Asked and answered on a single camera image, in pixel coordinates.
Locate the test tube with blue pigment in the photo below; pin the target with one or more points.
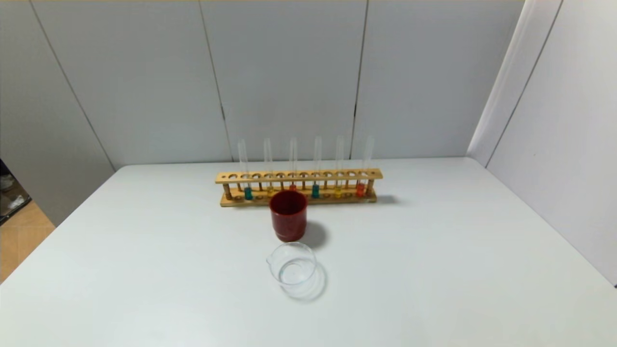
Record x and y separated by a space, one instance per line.
315 192
248 193

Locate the wooden test tube rack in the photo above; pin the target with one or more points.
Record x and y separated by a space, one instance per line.
299 176

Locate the test tube with red pigment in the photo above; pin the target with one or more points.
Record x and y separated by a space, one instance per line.
360 190
292 159

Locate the test tube with yellow pigment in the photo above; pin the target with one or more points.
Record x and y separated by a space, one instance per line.
338 193
268 159

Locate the red plastic cup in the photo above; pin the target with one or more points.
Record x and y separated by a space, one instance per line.
288 221

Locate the clear glass beaker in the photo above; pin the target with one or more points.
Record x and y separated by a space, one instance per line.
292 270

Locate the dark cluttered background shelf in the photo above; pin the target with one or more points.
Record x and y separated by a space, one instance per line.
9 197

